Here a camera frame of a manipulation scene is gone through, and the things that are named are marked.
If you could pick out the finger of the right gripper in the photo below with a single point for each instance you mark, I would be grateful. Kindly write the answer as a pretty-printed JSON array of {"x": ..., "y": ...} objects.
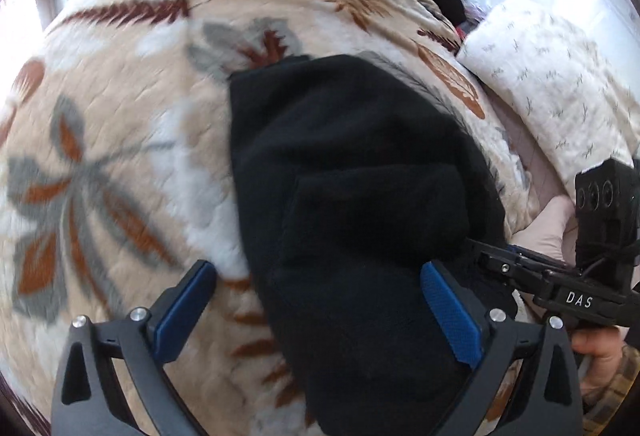
[
  {"x": 505, "y": 264},
  {"x": 538, "y": 257}
]

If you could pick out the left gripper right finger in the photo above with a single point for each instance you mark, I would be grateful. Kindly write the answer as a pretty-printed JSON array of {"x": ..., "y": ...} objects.
[{"x": 459, "y": 313}]

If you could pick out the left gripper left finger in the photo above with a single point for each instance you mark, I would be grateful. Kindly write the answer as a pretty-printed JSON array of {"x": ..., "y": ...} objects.
[{"x": 176, "y": 312}]

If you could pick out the black pants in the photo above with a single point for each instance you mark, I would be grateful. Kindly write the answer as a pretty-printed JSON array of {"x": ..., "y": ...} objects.
[{"x": 347, "y": 182}]

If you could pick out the right hand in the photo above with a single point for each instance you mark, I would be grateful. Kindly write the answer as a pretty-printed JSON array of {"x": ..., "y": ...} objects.
[{"x": 604, "y": 347}]

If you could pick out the pink cushion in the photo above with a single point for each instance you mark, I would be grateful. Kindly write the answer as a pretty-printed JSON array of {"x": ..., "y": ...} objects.
[{"x": 552, "y": 233}]

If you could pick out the white floral pillow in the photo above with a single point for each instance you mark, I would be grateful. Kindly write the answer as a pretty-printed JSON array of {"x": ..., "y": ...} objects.
[{"x": 551, "y": 74}]

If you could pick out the leaf pattern bed blanket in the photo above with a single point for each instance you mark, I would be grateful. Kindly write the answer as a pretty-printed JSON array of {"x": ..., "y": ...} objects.
[{"x": 115, "y": 177}]

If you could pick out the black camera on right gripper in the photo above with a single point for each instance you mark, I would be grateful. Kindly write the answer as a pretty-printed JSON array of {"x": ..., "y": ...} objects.
[{"x": 607, "y": 212}]

